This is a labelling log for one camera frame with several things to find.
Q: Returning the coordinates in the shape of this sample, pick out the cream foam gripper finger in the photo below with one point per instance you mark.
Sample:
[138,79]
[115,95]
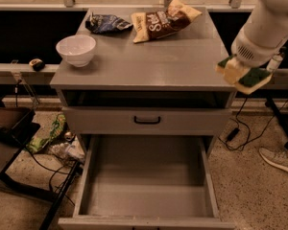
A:
[235,70]

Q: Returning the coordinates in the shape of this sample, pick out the green and yellow sponge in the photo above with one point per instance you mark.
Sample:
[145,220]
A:
[253,80]

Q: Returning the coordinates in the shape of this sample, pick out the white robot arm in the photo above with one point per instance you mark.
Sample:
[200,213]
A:
[261,37]

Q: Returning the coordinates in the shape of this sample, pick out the grey drawer cabinet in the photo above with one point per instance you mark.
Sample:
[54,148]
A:
[177,71]

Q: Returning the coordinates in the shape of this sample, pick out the open grey middle drawer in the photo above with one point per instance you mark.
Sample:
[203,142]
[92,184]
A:
[142,182]

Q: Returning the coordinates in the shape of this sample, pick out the closed grey top drawer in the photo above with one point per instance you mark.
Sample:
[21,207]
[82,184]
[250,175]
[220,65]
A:
[119,120]

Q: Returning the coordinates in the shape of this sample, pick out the dark capped plastic bottle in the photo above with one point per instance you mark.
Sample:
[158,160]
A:
[276,60]

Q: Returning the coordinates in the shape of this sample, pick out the brown chip bag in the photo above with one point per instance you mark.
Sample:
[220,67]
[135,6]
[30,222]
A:
[158,24]

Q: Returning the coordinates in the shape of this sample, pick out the grey sneaker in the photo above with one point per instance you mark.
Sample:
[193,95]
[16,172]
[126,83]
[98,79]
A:
[277,159]

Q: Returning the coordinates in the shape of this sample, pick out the blue crumpled snack bag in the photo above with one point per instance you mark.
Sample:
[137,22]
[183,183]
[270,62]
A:
[106,23]

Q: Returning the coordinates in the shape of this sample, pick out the white bowl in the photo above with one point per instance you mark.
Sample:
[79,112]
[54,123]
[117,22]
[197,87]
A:
[77,50]

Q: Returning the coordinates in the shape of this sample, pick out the crumpled clear plastic wrap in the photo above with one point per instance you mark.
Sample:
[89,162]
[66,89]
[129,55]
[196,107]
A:
[68,151]

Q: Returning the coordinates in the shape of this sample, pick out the yellow black tape measure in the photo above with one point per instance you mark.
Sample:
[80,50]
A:
[37,64]

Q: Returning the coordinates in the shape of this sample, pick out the green snack bag on floor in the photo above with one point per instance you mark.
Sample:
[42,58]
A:
[57,127]

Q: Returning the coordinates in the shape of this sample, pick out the black side table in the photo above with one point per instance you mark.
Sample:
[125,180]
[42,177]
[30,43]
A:
[16,131]

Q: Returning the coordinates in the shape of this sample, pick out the black drawer handle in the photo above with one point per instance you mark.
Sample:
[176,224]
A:
[145,121]

